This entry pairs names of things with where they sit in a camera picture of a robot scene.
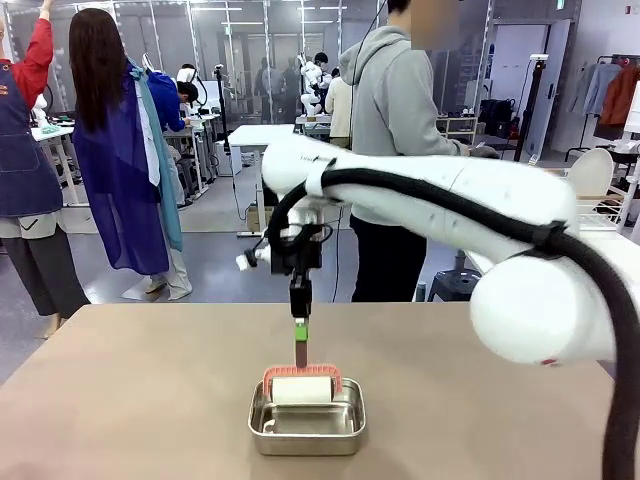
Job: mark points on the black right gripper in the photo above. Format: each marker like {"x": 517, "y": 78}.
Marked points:
{"x": 296, "y": 255}

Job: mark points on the white round chair back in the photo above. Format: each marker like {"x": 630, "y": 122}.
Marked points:
{"x": 592, "y": 170}

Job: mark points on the green cloth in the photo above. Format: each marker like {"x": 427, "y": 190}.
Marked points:
{"x": 50, "y": 129}

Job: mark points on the white workbench table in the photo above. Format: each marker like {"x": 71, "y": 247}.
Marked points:
{"x": 60, "y": 134}

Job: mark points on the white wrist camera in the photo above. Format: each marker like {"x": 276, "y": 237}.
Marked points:
{"x": 257, "y": 257}

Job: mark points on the person in cream top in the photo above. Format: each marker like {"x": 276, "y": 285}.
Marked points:
{"x": 339, "y": 110}

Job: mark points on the white door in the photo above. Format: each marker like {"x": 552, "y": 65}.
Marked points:
{"x": 520, "y": 75}

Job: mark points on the person right hand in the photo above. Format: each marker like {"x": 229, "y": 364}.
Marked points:
{"x": 482, "y": 151}

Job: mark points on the small steel rectangular container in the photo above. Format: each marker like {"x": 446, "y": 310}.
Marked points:
{"x": 305, "y": 442}

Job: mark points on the black backpack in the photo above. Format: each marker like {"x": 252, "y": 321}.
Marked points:
{"x": 496, "y": 119}

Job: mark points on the person in blue jacket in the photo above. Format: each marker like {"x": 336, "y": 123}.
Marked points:
{"x": 167, "y": 105}

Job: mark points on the black pole stand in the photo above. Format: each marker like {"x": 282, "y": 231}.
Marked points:
{"x": 535, "y": 100}

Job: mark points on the person right forearm grey sleeve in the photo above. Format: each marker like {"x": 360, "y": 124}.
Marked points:
{"x": 447, "y": 145}

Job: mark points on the grey shirt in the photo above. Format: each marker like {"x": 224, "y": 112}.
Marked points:
{"x": 592, "y": 87}

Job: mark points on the person in grey hoodie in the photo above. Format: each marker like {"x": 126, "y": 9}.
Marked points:
{"x": 390, "y": 125}

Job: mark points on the cardboard box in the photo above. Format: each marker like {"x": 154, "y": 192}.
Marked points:
{"x": 256, "y": 218}

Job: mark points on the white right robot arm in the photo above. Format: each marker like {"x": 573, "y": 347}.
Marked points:
{"x": 425, "y": 200}

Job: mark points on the pink lint roller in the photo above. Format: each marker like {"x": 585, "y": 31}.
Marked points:
{"x": 300, "y": 390}

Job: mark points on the black tripod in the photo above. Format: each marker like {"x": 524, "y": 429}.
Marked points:
{"x": 223, "y": 110}

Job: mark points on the black metal stool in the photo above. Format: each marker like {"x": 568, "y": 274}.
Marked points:
{"x": 452, "y": 277}

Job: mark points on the black clothes rack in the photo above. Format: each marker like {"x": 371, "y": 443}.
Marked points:
{"x": 607, "y": 58}

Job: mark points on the orange jacket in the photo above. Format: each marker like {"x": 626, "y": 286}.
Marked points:
{"x": 622, "y": 95}

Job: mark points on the white desk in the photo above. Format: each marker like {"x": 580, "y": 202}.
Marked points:
{"x": 260, "y": 135}

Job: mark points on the white humanoid robot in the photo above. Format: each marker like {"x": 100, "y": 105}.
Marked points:
{"x": 312, "y": 80}

